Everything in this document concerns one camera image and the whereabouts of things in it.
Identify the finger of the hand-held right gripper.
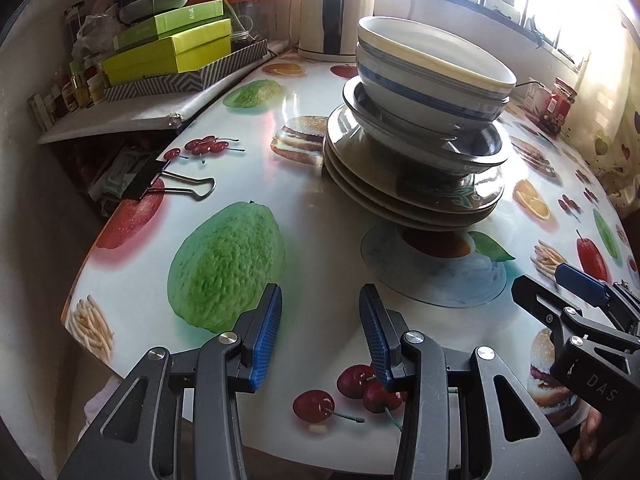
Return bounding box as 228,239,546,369
555,262,640,318
511,274,581,333

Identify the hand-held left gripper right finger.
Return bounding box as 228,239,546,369
359,283,583,480

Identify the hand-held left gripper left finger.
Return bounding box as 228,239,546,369
57,282,283,480

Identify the cream plate with brown patch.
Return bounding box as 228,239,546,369
324,150,503,223
324,105,506,212
325,160,493,232

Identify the stainless steel bowl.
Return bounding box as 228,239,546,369
342,77,512,177

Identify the large white blue-banded bowl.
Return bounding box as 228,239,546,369
355,42,512,133

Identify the small white blue-banded bowl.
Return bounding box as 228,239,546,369
356,15,517,92

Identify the person's right hand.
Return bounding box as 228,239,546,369
570,402,608,466

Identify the food printed tablecloth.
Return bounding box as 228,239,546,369
61,57,640,461

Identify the heart printed curtain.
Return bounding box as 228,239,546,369
575,5,640,206

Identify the glass jar with red label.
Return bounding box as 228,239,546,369
542,77,578,135

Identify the small white container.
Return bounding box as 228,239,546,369
522,80,551,113

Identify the large black binder clip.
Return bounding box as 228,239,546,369
121,157,216,203

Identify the green white packet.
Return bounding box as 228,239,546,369
89,147,151,206

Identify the white shelf board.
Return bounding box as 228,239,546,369
37,40,291,146

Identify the grey zigzag patterned tray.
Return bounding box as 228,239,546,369
102,39,269,103

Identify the thick lime green box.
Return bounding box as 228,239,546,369
101,18,233,87

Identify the row of small seasoning bottles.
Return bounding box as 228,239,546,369
27,57,108,131

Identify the clear plastic container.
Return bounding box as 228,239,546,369
231,0,278,43

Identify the white electric kettle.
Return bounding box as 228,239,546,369
298,0,376,61

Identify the thin green box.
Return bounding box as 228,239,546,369
112,0,224,53

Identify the crumpled plastic bag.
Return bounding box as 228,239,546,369
72,12,121,61

